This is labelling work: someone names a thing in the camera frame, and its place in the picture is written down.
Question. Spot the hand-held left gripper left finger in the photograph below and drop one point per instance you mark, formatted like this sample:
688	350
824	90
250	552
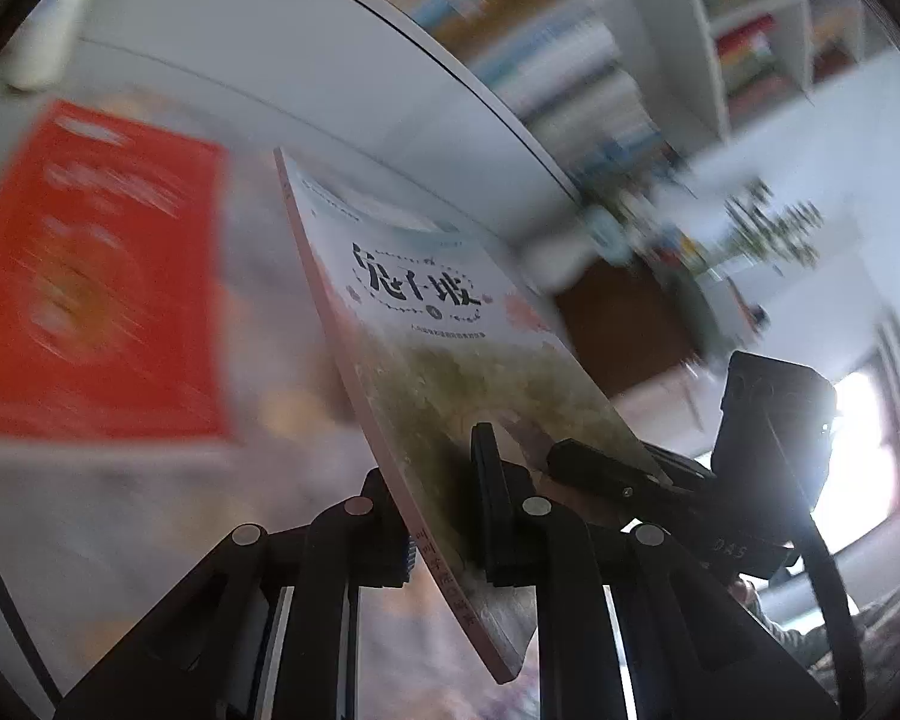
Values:
390	532

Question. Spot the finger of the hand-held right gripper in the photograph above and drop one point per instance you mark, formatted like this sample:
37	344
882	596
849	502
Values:
600	472

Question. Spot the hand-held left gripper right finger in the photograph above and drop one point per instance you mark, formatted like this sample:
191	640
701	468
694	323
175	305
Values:
487	495

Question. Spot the landscape cover book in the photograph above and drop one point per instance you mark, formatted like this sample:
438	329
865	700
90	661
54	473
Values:
435	360

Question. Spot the person's right forearm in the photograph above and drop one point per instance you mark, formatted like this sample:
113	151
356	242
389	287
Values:
810	641

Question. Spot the white bookshelf with books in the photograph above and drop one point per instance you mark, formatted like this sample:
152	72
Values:
570	67

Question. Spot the person's right hand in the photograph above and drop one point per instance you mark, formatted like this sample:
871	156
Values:
754	600

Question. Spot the window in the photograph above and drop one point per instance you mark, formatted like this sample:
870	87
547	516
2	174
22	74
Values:
862	420

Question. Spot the brown wooden cabinet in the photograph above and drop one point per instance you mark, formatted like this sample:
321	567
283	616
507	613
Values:
630	322

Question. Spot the green leafy plant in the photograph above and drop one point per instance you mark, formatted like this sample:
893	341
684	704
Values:
772	229

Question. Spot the printed tablecloth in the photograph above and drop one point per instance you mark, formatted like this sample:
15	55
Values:
120	540

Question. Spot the red cover book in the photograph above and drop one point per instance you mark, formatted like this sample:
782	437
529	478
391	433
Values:
97	277

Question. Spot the white bottle blue cap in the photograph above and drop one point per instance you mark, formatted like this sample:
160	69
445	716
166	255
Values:
45	45

